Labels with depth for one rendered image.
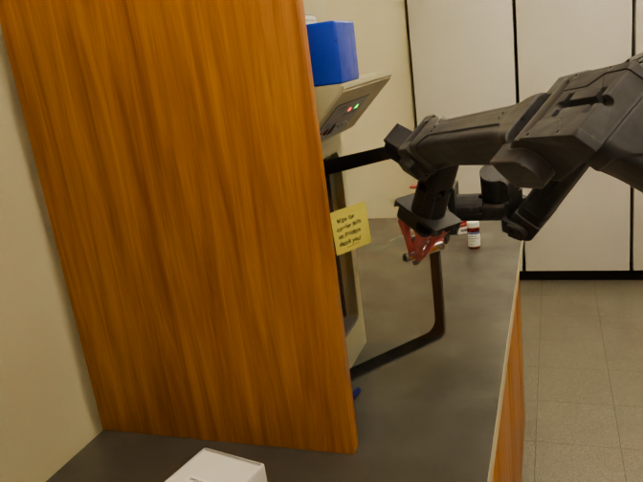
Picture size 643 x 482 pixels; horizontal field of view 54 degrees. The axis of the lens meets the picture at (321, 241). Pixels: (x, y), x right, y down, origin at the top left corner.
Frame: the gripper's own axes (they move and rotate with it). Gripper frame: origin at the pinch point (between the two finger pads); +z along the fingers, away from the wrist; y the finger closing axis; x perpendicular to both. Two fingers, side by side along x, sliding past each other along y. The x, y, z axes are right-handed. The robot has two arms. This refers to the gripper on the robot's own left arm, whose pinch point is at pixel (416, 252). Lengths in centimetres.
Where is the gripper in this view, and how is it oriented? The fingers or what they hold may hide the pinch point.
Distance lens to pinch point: 113.2
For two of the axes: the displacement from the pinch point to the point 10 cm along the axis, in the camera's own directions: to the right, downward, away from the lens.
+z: -1.3, 8.0, 5.9
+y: 5.7, 5.4, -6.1
